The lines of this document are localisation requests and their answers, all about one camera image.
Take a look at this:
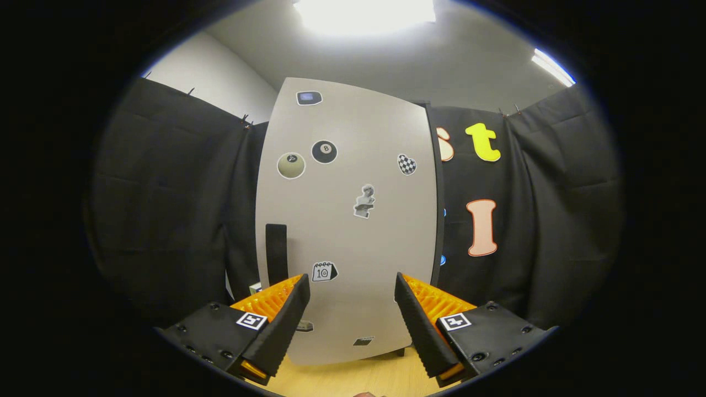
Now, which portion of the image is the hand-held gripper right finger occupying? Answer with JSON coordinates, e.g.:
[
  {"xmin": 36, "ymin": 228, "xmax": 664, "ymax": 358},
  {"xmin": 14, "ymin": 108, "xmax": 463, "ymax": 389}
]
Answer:
[{"xmin": 394, "ymin": 272, "xmax": 552, "ymax": 388}]

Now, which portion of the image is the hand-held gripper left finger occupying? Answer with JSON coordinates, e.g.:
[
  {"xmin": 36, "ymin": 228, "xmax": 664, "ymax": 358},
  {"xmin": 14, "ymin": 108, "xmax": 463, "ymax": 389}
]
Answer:
[{"xmin": 163, "ymin": 274, "xmax": 311, "ymax": 387}]

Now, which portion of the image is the black door handle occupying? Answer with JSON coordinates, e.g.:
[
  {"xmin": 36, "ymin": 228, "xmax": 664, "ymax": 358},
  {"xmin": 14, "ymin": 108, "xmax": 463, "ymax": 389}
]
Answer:
[{"xmin": 265, "ymin": 223, "xmax": 289, "ymax": 286}]

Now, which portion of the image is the grey shoe cabinet door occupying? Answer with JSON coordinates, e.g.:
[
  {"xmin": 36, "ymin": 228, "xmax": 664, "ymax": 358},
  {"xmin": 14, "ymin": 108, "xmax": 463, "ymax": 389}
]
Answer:
[{"xmin": 255, "ymin": 77, "xmax": 439, "ymax": 366}]

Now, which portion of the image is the grey shoe cabinet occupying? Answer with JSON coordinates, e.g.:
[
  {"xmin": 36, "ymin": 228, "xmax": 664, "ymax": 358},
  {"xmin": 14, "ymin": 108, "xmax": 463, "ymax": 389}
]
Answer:
[{"xmin": 411, "ymin": 101, "xmax": 446, "ymax": 357}]

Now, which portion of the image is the black backdrop cloth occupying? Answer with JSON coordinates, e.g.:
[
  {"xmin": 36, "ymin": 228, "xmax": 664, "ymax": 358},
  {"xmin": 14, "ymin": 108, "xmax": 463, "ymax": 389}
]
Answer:
[{"xmin": 83, "ymin": 77, "xmax": 624, "ymax": 331}]

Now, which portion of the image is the long ceiling strip light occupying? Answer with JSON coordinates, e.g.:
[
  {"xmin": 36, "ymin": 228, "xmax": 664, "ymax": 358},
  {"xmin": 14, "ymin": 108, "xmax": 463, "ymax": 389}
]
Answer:
[{"xmin": 531, "ymin": 48, "xmax": 576, "ymax": 88}]

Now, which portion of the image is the square ceiling light panel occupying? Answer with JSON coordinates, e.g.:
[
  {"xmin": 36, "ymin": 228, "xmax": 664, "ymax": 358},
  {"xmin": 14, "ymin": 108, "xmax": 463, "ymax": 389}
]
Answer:
[{"xmin": 292, "ymin": 0, "xmax": 436, "ymax": 36}]

